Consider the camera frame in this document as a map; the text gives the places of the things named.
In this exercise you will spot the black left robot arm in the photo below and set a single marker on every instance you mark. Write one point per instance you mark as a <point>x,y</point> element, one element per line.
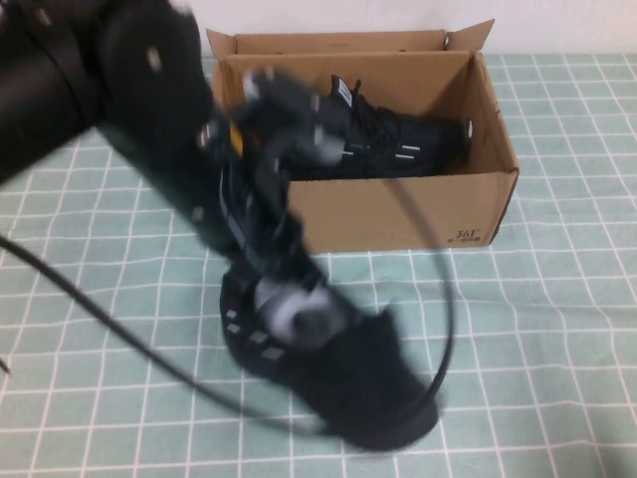
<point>99,84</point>

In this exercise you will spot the black sneaker with tucked laces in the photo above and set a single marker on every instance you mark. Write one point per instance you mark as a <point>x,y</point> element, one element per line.
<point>413,139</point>

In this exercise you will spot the black sneaker with bow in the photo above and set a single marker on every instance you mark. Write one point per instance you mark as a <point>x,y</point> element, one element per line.
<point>368,368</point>

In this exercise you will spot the white paper shoe stuffing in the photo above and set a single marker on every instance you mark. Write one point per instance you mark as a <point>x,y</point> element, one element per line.
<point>303,318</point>

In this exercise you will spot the dark left wrist camera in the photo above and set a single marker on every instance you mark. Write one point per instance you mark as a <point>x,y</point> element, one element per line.
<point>293,109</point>

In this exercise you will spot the green white checkered tablecloth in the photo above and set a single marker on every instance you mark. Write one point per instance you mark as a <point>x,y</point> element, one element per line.
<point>522,348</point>

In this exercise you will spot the brown cardboard shoe box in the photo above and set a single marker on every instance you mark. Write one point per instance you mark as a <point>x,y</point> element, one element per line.
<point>378,214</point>

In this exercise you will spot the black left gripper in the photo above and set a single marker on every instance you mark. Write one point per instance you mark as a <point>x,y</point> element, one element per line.
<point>259,209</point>

